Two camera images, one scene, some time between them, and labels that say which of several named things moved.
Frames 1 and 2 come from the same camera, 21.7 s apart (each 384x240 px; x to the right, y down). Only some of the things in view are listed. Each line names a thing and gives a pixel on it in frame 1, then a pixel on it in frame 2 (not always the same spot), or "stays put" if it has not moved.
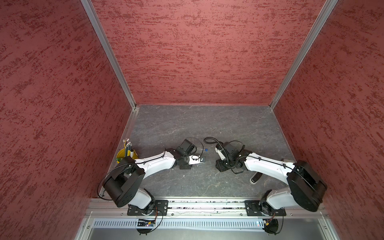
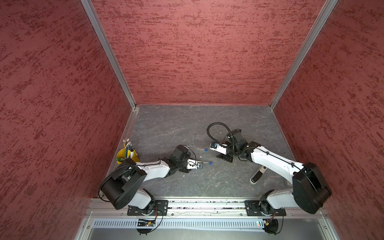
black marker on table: [255, 177] stays put
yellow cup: [121, 153] stays put
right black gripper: [220, 167] to [225, 157]
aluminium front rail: [299, 208] stays put
